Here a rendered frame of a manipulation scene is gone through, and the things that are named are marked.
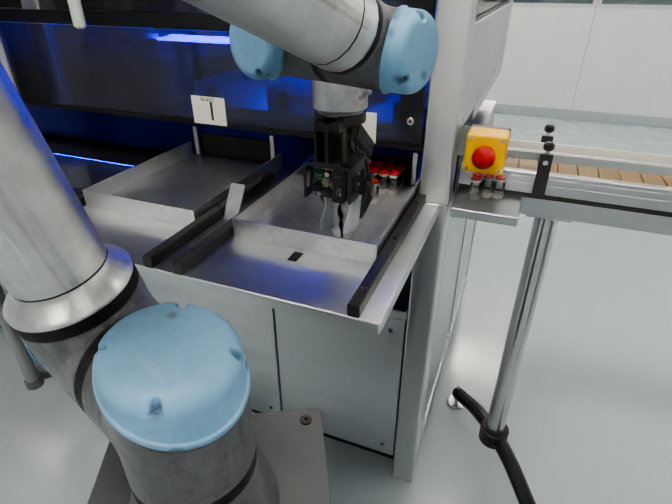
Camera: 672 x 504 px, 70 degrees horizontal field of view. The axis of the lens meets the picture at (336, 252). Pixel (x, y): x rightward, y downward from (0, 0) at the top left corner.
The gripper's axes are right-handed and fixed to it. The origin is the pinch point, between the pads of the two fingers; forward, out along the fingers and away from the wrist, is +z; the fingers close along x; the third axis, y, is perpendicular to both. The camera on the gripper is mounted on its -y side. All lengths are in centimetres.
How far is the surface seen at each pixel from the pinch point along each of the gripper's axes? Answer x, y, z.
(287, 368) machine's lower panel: -26, -24, 60
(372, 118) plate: -3.5, -24.0, -12.4
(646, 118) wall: 133, -482, 83
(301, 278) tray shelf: -3.2, 9.7, 3.6
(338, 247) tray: -0.3, 1.8, 1.7
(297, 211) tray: -13.8, -11.0, 3.3
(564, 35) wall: 44, -484, 13
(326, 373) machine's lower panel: -14, -24, 58
